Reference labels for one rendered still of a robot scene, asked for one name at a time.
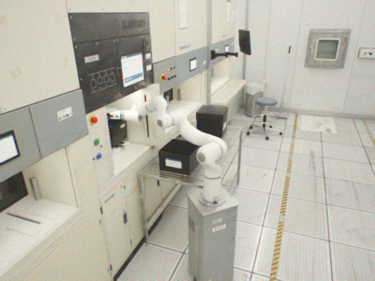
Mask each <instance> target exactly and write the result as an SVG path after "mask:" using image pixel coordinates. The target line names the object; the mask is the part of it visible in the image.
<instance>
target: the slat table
mask: <svg viewBox="0 0 375 281"><path fill-rule="evenodd" d="M191 125H192V126H193V127H195V128H196V122H192V123H191ZM238 137H239V151H238V169H237V173H236V174H235V176H234V179H233V181H232V183H231V185H230V188H229V190H228V193H230V191H231V189H232V186H233V183H234V182H235V179H236V178H237V186H239V180H240V171H241V154H242V137H243V127H235V126H230V125H227V129H226V131H225V133H224V134H223V136H222V138H220V139H222V140H223V141H225V143H226V145H227V152H226V154H225V155H224V156H223V157H221V158H218V159H217V160H215V163H216V164H218V165H220V167H221V166H222V165H223V163H224V161H225V159H226V158H227V156H228V154H229V152H230V151H231V149H232V148H233V146H234V144H235V142H236V141H237V139H238ZM217 162H218V163H217ZM157 164H158V165H157ZM156 166H157V167H156ZM198 166H199V167H198ZM198 166H197V167H196V169H197V170H196V169H195V170H194V171H193V172H192V174H191V175H190V177H189V176H186V175H180V174H178V173H175V174H174V173H172V172H169V173H168V171H163V172H162V170H160V168H159V159H158V155H157V156H156V157H154V158H153V159H152V160H151V161H150V162H149V163H148V164H147V165H145V166H144V167H143V168H142V169H141V170H140V171H139V172H138V173H137V174H138V184H139V191H140V193H142V197H143V198H140V202H141V212H142V223H143V234H144V241H145V245H148V229H147V224H148V223H149V222H150V221H151V219H152V218H153V217H154V215H155V214H156V213H157V211H158V210H159V209H160V207H161V206H162V205H163V204H164V202H165V201H166V200H167V199H168V197H169V196H170V195H171V193H172V192H173V191H174V189H175V188H176V187H177V185H178V184H180V185H185V186H191V187H196V188H203V178H204V175H203V174H204V171H203V167H202V165H201V164H200V165H198ZM152 167H153V168H152ZM158 168H159V169H158ZM153 169H154V170H153ZM156 170H157V171H156ZM151 171H152V172H151ZM146 172H147V173H146ZM201 172H202V173H201ZM152 173H153V174H152ZM163 173H164V174H163ZM154 174H155V175H154ZM166 174H167V175H166ZM177 174H178V175H177ZM199 174H200V175H199ZM161 175H162V176H161ZM172 175H173V176H172ZM166 176H168V177H166ZM178 176H179V177H178ZM200 176H201V177H200ZM143 177H146V178H151V179H154V180H160V181H165V182H171V183H175V186H174V187H173V188H172V189H171V191H170V192H169V193H168V194H167V196H166V197H165V198H164V200H163V201H162V202H161V203H160V204H159V206H158V207H157V209H156V210H155V211H154V212H153V214H152V215H151V216H150V217H149V218H148V220H147V217H146V205H145V193H144V186H143ZM172 177H174V178H172ZM184 177H185V178H184ZM178 178H179V179H178ZM201 178H202V179H201ZM187 180H188V181H187ZM198 180H199V181H198ZM193 181H194V182H193ZM198 182H200V183H198Z"/></svg>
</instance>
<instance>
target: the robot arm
mask: <svg viewBox="0 0 375 281"><path fill-rule="evenodd" d="M166 108H167V102H166V100H165V99H164V98H163V97H161V96H155V97H153V98H152V99H150V100H148V101H147V102H145V103H143V102H141V101H138V102H136V103H135V104H134V105H133V106H132V108H131V110H123V111H121V110H115V111H112V112H111V113H107V117H110V119H122V120H126V121H132V122H141V120H142V117H143V116H145V115H148V114H150V113H152V112H154V111H155V110H156V111H157V115H156V122H157V125H158V126H159V127H161V128H163V129H165V128H169V127H172V126H174V125H178V126H179V127H180V134H181V135H182V136H183V137H184V138H185V139H186V140H187V141H189V142H190V143H192V144H196V145H199V146H202V147H200V148H199V149H198V151H197V155H196V157H197V160H198V162H199V163H200V164H201V165H202V167H203V170H204V178H203V191H202V192H201V193H199V196H198V199H199V201H200V202H201V203H202V204H203V205H206V206H219V205H221V204H223V203H224V202H225V199H226V197H225V194H224V193H222V192H221V179H222V169H221V167H220V165H218V164H216V163H215V160H217V159H218V158H220V157H222V156H224V155H225V154H226V152H227V145H226V143H225V141H223V140H222V139H220V138H218V137H215V136H213V135H209V134H206V133H203V132H201V131H199V130H197V129H196V128H195V127H193V126H192V125H191V124H190V123H189V121H188V118H187V115H186V113H185V112H183V111H182V110H174V111H171V112H168V113H165V110H166ZM109 114H110V115H109Z"/></svg>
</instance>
